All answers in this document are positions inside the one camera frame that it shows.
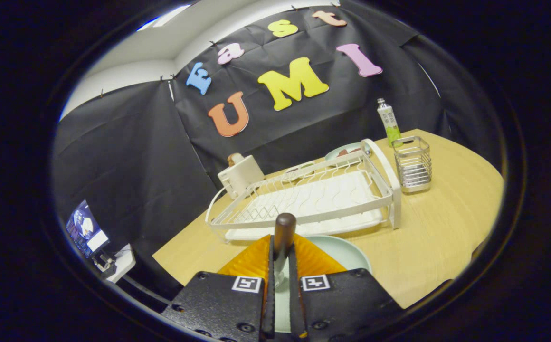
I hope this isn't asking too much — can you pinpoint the white toaster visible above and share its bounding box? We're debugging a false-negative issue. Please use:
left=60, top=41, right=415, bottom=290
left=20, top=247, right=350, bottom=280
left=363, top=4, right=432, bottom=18
left=217, top=155, right=265, bottom=200

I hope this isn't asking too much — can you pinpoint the pale green plate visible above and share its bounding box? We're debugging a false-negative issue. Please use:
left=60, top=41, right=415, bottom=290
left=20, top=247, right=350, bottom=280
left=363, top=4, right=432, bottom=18
left=274, top=235, right=372, bottom=333

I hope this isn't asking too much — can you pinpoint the white divided bean tray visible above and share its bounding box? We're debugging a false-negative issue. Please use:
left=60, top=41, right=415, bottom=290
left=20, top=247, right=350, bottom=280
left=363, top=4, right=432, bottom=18
left=285, top=161, right=316, bottom=174

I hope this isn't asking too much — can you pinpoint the white drip tray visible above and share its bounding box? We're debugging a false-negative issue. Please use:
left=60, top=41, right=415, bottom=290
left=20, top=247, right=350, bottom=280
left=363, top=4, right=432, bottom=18
left=225, top=171, right=384, bottom=241

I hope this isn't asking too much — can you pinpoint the green and white bottle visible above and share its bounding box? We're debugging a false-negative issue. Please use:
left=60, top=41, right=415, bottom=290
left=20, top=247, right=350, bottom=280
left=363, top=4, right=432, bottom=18
left=377, top=98, right=402, bottom=147

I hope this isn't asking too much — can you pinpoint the metal wire basket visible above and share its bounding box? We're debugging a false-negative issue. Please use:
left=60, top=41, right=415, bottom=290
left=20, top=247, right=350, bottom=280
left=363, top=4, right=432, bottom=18
left=392, top=136, right=432, bottom=193

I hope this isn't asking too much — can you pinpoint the white side table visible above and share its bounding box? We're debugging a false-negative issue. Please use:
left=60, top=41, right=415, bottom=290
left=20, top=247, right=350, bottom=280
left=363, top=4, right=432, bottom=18
left=94, top=244, right=137, bottom=284

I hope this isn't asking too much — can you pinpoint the ceiling light panel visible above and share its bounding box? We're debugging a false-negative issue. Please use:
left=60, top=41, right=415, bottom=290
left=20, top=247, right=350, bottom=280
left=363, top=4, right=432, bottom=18
left=136, top=4, right=192, bottom=32

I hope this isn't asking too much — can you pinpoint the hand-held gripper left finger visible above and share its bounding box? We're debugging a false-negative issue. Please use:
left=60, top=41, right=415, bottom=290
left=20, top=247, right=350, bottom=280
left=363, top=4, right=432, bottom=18
left=161, top=234, right=276, bottom=342

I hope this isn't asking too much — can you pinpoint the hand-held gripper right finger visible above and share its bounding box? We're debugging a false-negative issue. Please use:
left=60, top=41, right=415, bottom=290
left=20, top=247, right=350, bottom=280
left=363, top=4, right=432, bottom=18
left=288, top=233, right=402, bottom=342

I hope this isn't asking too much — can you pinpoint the pale plate with meat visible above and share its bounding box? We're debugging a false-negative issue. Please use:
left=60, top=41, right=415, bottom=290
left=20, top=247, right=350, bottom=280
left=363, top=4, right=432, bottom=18
left=324, top=142, right=369, bottom=162

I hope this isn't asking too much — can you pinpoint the white wire dish rack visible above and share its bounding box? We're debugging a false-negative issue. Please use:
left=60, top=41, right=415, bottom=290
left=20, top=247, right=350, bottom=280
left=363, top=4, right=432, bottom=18
left=205, top=138, right=402, bottom=243

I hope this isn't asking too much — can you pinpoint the computer monitor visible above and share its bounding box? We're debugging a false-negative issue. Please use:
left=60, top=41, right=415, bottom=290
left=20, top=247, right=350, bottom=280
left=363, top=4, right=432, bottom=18
left=65, top=199, right=111, bottom=259

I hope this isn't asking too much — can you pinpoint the wooden handled spoon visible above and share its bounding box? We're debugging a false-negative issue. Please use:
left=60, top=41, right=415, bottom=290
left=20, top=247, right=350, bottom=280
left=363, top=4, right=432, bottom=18
left=274, top=213, right=297, bottom=290

